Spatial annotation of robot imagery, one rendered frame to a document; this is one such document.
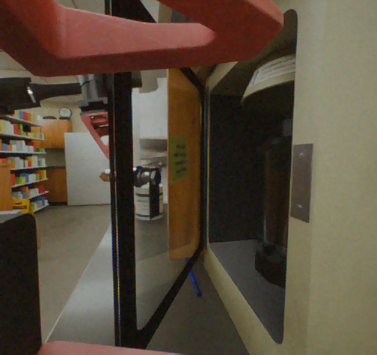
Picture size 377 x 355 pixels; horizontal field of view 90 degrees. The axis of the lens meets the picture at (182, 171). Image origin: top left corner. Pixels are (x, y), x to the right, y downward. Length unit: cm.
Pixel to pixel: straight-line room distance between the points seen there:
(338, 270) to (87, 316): 39
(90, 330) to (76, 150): 499
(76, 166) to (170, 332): 505
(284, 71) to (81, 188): 519
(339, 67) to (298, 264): 18
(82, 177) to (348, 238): 521
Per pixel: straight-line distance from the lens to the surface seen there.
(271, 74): 31
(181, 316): 43
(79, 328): 44
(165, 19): 47
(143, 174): 22
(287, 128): 36
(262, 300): 35
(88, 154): 522
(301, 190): 21
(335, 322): 27
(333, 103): 21
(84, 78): 48
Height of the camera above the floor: 122
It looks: 5 degrees down
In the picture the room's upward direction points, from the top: straight up
